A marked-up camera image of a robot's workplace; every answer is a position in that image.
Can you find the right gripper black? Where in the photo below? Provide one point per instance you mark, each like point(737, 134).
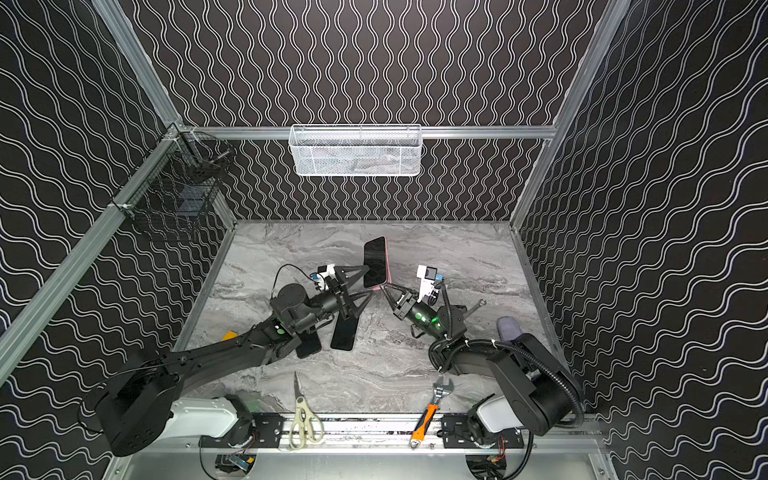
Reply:
point(402, 301)

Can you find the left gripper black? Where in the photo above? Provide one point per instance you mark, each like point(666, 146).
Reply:
point(343, 292)

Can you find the black smartphone green case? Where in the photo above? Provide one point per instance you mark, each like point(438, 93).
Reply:
point(345, 333)

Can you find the phone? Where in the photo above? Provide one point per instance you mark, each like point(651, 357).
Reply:
point(375, 257)

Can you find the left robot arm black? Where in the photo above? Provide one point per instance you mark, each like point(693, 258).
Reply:
point(138, 399)

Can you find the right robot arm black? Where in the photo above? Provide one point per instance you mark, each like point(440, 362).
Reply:
point(540, 391)

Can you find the black smartphone left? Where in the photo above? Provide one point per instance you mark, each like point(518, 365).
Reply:
point(310, 344)

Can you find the purple round object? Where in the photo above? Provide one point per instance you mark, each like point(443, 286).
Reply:
point(509, 329)

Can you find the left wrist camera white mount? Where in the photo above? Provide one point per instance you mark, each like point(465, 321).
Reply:
point(322, 273)

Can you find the orange handled adjustable wrench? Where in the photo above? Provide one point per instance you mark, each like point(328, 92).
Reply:
point(441, 388)

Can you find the beige handled scissors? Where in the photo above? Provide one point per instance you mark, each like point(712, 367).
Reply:
point(307, 427)

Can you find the white wire mesh basket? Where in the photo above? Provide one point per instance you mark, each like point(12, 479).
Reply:
point(356, 150)

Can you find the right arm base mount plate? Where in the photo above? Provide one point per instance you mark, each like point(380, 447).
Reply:
point(459, 431)

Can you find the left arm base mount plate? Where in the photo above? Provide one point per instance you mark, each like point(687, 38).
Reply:
point(262, 430)

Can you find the black wire basket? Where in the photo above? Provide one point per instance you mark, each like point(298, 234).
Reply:
point(176, 203)

